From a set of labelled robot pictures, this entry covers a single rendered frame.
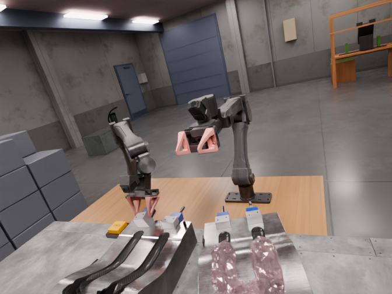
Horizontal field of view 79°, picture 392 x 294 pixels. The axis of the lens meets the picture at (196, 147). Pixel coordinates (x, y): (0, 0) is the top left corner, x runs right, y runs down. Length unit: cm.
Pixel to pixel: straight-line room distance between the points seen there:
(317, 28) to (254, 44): 200
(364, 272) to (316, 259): 11
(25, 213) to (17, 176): 34
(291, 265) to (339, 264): 17
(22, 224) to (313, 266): 240
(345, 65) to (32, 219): 762
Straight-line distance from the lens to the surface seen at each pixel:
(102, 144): 591
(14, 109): 759
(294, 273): 68
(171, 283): 80
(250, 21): 951
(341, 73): 802
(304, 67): 932
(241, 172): 100
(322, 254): 85
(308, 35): 928
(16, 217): 268
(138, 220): 93
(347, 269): 82
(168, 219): 88
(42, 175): 278
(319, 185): 116
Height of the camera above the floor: 139
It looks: 18 degrees down
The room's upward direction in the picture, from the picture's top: 15 degrees counter-clockwise
